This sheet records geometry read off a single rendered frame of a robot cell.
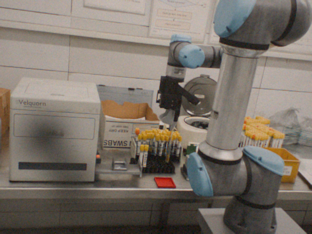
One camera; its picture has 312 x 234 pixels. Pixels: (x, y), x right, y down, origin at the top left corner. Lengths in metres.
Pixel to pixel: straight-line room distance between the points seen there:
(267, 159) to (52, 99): 0.67
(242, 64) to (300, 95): 1.39
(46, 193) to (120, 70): 0.80
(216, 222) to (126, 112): 0.89
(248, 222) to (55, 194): 0.63
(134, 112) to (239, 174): 0.95
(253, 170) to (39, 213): 1.40
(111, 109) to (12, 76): 0.49
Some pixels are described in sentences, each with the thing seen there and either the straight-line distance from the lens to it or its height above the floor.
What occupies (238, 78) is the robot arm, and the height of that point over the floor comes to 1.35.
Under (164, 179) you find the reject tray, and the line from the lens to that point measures 1.36.
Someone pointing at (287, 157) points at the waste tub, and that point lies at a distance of 1.64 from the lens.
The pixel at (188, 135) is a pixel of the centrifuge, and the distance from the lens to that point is 1.62.
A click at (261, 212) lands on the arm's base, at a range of 1.05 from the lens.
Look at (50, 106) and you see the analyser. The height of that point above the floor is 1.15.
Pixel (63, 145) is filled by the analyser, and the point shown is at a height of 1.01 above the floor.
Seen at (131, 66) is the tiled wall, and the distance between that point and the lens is 1.82.
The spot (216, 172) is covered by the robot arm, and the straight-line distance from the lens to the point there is 0.93.
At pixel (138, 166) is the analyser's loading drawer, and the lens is 1.34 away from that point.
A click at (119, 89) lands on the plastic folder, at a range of 1.81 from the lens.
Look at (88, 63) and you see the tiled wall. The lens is 1.80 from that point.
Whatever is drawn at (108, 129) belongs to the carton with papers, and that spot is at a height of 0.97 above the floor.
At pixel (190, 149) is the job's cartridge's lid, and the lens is 1.42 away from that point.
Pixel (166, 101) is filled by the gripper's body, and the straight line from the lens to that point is 1.31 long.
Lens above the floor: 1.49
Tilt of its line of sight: 18 degrees down
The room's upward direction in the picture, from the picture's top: 8 degrees clockwise
